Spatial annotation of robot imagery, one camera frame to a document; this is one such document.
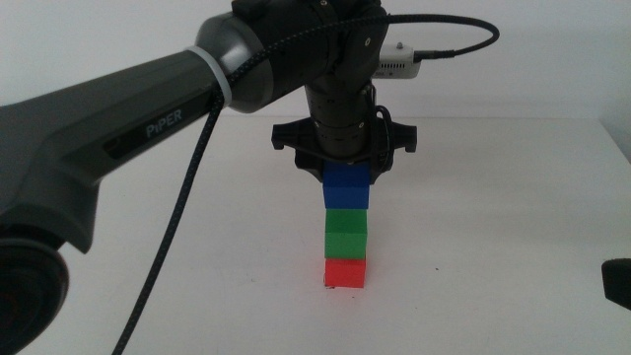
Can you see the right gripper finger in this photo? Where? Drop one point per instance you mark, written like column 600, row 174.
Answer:
column 618, row 283

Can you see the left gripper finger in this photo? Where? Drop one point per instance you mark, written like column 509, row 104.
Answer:
column 377, row 175
column 313, row 172

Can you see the blue cube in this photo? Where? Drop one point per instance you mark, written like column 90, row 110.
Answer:
column 345, row 192

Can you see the green cube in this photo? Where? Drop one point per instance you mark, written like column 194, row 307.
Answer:
column 345, row 236

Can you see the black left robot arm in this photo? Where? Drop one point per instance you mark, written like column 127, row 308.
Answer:
column 98, row 123

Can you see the red cube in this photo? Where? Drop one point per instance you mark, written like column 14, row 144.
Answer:
column 345, row 273

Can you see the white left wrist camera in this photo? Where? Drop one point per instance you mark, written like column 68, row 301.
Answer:
column 399, row 64

